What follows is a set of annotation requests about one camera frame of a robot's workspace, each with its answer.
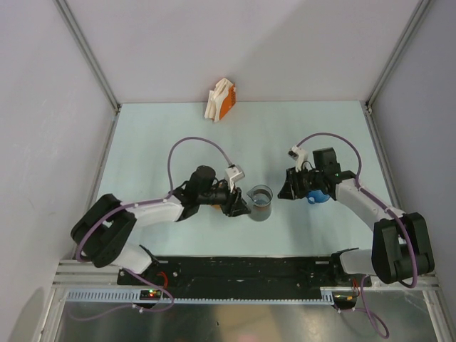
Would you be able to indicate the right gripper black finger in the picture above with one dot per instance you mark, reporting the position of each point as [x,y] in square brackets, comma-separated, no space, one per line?
[287,190]
[300,194]

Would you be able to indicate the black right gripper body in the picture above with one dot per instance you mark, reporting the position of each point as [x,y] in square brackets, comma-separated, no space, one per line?
[303,180]

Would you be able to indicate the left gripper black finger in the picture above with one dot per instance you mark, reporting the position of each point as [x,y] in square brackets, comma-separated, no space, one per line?
[236,211]
[239,202]

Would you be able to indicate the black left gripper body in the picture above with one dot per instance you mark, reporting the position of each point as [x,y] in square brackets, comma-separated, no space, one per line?
[221,196]

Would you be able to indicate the blue glass dripper cone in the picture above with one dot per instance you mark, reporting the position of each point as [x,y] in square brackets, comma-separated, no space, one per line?
[317,197]

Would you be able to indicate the glass beaker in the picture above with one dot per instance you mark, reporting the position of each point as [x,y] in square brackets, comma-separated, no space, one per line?
[260,198]

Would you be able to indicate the white paper coffee filters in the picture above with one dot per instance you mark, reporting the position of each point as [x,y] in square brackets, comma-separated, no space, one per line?
[215,99]

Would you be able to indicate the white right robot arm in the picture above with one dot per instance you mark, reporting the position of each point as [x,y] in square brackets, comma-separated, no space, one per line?
[401,246]

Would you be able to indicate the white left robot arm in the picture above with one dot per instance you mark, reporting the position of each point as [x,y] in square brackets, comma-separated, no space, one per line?
[102,233]

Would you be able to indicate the orange filter box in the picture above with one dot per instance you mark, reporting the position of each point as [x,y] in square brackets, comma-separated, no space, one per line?
[228,102]

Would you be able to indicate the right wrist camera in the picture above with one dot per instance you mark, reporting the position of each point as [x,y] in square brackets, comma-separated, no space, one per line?
[300,157]

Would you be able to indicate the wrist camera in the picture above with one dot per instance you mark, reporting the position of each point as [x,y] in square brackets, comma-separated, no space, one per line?
[300,157]
[233,174]

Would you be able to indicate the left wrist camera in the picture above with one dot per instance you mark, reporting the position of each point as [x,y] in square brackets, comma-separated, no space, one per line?
[233,174]

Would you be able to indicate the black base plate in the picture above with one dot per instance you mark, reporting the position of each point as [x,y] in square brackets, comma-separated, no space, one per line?
[244,278]

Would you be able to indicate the white cable duct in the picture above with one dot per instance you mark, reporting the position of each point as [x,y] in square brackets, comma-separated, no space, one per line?
[150,296]

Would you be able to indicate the aluminium frame rail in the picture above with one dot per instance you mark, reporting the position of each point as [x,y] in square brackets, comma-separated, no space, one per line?
[73,274]

